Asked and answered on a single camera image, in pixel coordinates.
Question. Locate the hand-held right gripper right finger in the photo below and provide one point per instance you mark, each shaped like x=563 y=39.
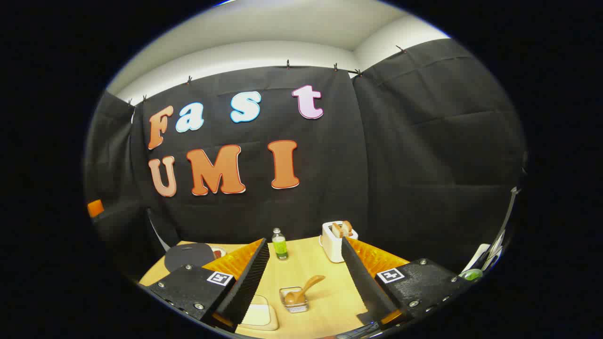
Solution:
x=365 y=282

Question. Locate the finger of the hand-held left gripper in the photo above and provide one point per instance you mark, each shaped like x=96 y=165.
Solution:
x=95 y=208

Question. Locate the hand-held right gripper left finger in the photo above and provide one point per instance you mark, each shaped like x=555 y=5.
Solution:
x=247 y=287

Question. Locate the metal chopstick holder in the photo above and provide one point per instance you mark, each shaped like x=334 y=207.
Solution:
x=296 y=307

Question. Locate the wooden spoon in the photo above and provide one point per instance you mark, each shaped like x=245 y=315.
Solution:
x=301 y=292

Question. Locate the dark grey rice cooker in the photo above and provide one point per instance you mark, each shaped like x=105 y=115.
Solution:
x=188 y=255

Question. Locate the small round sauce dish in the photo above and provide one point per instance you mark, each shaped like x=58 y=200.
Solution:
x=219 y=253

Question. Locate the white toaster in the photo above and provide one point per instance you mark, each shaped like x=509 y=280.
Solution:
x=332 y=249

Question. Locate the green drink bottle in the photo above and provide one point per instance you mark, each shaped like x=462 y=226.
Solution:
x=280 y=247

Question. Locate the bread slice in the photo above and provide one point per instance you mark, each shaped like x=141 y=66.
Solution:
x=347 y=228
x=337 y=230

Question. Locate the green round object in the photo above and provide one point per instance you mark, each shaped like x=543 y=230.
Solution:
x=471 y=275

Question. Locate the black backdrop cloth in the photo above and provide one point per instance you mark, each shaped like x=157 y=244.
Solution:
x=400 y=165

